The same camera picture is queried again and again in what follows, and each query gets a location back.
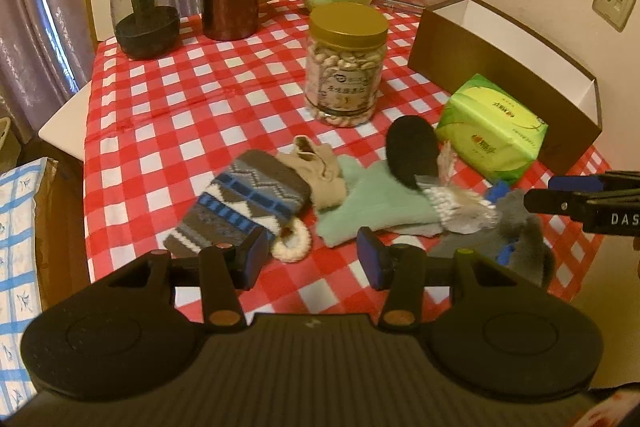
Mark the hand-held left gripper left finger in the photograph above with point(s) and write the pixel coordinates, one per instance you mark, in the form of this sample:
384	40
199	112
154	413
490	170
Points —
256	253

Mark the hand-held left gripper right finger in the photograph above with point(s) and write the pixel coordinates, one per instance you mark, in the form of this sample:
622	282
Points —
370	257

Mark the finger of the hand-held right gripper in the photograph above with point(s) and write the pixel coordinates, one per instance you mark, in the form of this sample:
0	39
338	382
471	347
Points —
570	183
555	203

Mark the mint green towel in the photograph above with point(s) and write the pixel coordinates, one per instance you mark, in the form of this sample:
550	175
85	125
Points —
375	207

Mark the bag of cotton swabs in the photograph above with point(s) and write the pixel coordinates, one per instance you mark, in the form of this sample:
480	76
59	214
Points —
447	203

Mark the brown cardboard box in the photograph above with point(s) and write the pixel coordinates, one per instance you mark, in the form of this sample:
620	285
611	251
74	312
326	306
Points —
475	52

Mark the grey cloth with blue trim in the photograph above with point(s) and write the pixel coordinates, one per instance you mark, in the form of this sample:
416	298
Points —
525	237

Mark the patterned knit sock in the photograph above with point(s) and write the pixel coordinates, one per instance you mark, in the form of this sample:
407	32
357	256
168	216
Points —
240	202

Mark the beige sock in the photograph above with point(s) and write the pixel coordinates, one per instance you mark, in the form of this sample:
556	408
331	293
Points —
320	187

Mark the green tissue pack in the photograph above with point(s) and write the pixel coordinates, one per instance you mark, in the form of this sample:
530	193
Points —
492	127

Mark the red checkered tablecloth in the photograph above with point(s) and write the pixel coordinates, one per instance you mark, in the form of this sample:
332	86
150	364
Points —
200	107

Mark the peanut jar with gold lid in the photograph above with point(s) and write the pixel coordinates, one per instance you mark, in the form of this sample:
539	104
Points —
346	72

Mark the blue patterned white cloth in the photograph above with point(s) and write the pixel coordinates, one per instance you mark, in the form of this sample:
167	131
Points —
17	232

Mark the glass jar with dark contents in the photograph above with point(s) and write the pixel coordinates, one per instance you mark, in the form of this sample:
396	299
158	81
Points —
146	32

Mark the beige wall socket with switch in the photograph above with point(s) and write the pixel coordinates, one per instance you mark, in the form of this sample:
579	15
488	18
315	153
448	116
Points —
614	3

